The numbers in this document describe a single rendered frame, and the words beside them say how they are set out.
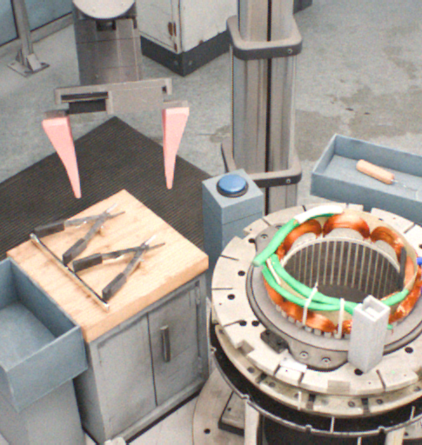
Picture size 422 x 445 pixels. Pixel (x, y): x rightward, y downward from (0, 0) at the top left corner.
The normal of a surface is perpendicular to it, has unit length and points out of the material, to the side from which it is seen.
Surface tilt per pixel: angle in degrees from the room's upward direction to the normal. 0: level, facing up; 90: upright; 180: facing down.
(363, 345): 90
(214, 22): 89
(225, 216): 90
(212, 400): 0
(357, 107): 0
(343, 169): 0
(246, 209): 90
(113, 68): 59
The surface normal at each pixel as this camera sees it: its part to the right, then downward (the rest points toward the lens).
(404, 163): -0.43, 0.62
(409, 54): -0.02, -0.74
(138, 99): 0.11, 0.18
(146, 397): 0.65, 0.50
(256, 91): 0.15, 0.66
